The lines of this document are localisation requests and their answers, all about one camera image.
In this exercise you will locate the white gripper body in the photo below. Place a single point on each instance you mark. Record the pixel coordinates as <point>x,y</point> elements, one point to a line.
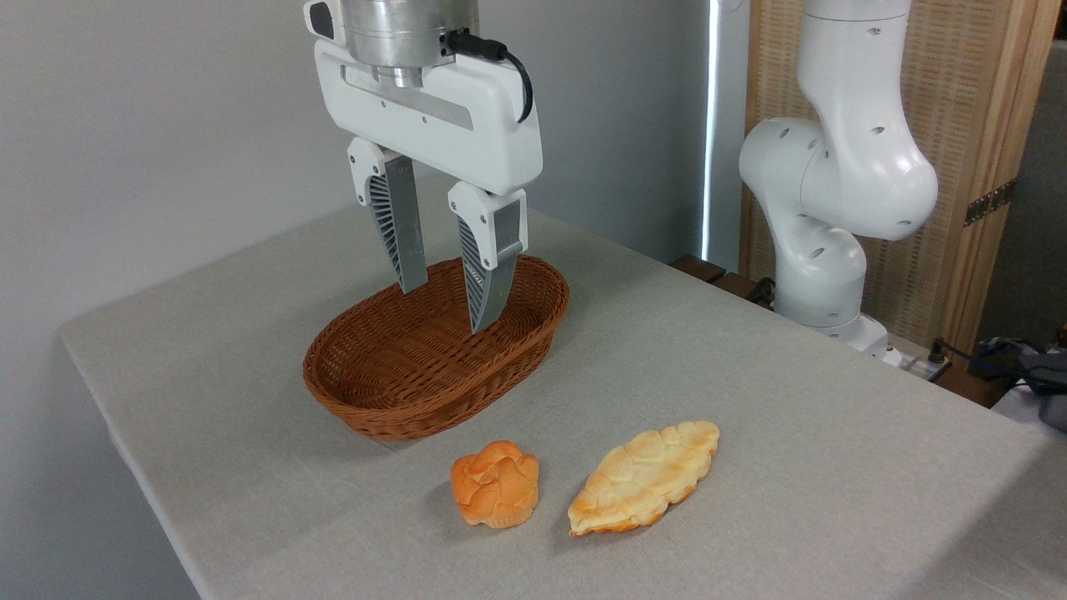
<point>467,142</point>

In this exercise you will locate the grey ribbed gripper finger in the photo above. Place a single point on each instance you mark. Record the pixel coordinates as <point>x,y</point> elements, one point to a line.
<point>396,217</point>
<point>492,250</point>

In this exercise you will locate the round orange bread roll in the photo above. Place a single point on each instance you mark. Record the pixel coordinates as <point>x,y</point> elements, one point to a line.
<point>496,487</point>

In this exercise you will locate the brown wicker oval basket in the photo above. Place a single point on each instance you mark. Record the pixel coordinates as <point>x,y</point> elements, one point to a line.
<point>375,392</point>

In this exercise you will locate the flat leaf-shaped golden bread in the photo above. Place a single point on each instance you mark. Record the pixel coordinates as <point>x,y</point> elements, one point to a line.
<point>642,479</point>

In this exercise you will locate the dark brown wooden block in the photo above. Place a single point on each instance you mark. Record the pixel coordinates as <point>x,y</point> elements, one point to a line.
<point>698,267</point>
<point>738,287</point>

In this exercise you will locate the grey tablecloth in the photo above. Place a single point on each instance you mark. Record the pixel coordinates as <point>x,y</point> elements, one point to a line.
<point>750,500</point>

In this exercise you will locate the white power strip with plug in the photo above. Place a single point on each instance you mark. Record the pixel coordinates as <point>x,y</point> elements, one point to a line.
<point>927,362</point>

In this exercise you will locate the wooden woven folding screen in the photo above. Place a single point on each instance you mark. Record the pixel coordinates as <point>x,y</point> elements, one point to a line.
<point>959,100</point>

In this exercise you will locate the metal screen hinge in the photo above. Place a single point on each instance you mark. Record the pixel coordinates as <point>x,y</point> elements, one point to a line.
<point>990,202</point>

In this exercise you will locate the dark grey bag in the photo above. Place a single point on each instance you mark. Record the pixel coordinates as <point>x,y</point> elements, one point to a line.
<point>1029,375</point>

